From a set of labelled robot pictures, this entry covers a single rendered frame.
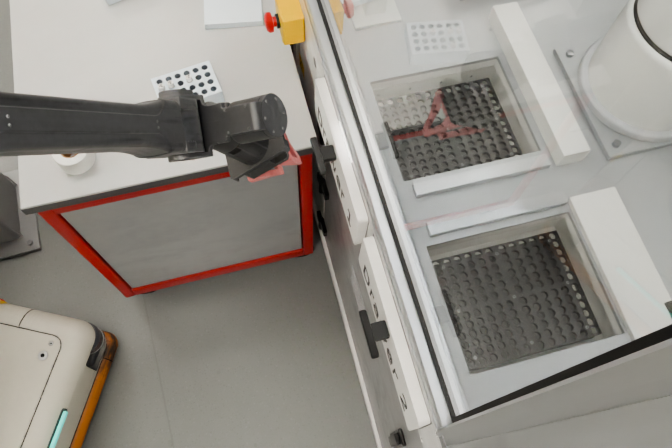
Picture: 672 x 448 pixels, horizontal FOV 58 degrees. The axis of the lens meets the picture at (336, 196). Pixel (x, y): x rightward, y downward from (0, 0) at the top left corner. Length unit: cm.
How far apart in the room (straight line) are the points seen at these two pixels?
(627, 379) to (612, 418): 4
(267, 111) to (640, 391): 54
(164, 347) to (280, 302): 36
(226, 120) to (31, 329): 108
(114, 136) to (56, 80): 79
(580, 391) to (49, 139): 45
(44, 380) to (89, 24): 85
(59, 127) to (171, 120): 18
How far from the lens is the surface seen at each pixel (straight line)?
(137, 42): 142
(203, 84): 129
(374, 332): 94
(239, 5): 142
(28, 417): 169
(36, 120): 55
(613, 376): 39
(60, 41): 147
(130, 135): 65
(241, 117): 76
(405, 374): 91
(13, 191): 220
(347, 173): 101
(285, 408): 183
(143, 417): 189
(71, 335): 169
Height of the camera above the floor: 182
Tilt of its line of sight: 65 degrees down
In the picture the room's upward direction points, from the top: 4 degrees clockwise
